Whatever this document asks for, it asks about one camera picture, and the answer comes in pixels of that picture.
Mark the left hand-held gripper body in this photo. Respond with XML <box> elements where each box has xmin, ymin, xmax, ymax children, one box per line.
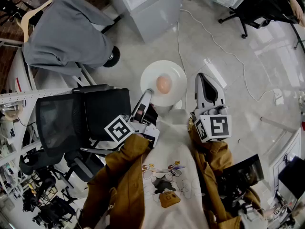
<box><xmin>104</xmin><ymin>104</ymin><xmax>160</xmax><ymax>148</ymax></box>

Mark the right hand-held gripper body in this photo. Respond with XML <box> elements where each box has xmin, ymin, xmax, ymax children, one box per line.
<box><xmin>190</xmin><ymin>105</ymin><xmax>232</xmax><ymax>143</ymax></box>

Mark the brown egg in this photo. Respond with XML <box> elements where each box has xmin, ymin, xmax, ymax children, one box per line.
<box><xmin>156</xmin><ymin>74</ymin><xmax>172</xmax><ymax>94</ymax></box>

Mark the white round plate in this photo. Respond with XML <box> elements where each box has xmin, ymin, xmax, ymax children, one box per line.
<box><xmin>140</xmin><ymin>60</ymin><xmax>188</xmax><ymax>107</ymax></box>

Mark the white refrigerator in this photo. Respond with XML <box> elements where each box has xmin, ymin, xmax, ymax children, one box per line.
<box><xmin>97</xmin><ymin>0</ymin><xmax>183</xmax><ymax>43</ymax></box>

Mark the person's right forearm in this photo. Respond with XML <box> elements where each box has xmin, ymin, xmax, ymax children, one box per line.
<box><xmin>188</xmin><ymin>118</ymin><xmax>234</xmax><ymax>176</ymax></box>

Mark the person's left forearm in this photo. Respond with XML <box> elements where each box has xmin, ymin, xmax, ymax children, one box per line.
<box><xmin>104</xmin><ymin>134</ymin><xmax>155</xmax><ymax>190</ymax></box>

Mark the person's white printed sweatshirt torso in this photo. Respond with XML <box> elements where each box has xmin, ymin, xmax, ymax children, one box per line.
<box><xmin>140</xmin><ymin>108</ymin><xmax>210</xmax><ymax>229</ymax></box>

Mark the black waist-worn device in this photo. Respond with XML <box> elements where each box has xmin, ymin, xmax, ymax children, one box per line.
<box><xmin>215</xmin><ymin>154</ymin><xmax>265</xmax><ymax>200</ymax></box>

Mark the black wheel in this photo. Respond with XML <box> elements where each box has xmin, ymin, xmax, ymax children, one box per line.
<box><xmin>102</xmin><ymin>46</ymin><xmax>121</xmax><ymax>68</ymax></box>

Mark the black mesh office chair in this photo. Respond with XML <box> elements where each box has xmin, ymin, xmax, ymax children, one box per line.
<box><xmin>35</xmin><ymin>84</ymin><xmax>132</xmax><ymax>181</ymax></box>

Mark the black monitor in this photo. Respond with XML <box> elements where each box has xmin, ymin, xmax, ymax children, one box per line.
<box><xmin>277</xmin><ymin>155</ymin><xmax>305</xmax><ymax>200</ymax></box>

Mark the white perforated metal rack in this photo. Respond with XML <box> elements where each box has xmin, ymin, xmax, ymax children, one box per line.
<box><xmin>0</xmin><ymin>87</ymin><xmax>74</xmax><ymax>167</ymax></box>

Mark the black office chair with casters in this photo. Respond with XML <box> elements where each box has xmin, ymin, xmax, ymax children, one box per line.
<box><xmin>218</xmin><ymin>0</ymin><xmax>300</xmax><ymax>39</ymax></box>

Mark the grey coat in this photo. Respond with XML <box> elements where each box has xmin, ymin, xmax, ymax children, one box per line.
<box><xmin>21</xmin><ymin>0</ymin><xmax>115</xmax><ymax>76</ymax></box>

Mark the beige tape roll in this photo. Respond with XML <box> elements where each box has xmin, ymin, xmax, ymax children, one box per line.
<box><xmin>0</xmin><ymin>101</ymin><xmax>23</xmax><ymax>121</ymax></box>

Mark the white machine with red stripe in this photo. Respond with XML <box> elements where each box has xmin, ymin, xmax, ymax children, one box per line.
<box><xmin>7</xmin><ymin>48</ymin><xmax>36</xmax><ymax>93</ymax></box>

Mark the wooden clothes hanger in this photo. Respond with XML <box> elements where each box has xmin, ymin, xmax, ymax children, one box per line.
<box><xmin>16</xmin><ymin>0</ymin><xmax>53</xmax><ymax>42</ymax></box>

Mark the white power cable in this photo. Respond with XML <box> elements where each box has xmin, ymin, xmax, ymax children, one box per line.
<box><xmin>177</xmin><ymin>8</ymin><xmax>284</xmax><ymax>106</ymax></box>

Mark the black camera equipment pile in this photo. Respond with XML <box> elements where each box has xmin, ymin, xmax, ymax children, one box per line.
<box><xmin>19</xmin><ymin>151</ymin><xmax>79</xmax><ymax>226</ymax></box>

